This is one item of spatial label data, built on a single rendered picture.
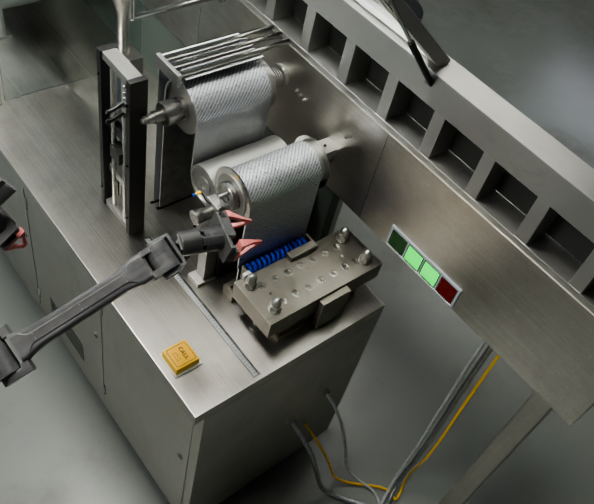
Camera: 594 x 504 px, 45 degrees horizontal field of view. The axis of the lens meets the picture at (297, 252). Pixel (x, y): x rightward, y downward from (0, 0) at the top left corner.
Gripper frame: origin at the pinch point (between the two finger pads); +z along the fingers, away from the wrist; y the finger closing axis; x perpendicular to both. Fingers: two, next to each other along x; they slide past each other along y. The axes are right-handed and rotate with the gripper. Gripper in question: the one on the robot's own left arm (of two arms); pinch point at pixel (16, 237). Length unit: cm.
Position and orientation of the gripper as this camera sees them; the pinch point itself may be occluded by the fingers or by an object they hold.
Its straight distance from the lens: 195.7
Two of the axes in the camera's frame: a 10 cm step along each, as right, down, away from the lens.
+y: -7.0, -6.1, 3.6
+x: -6.9, 7.2, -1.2
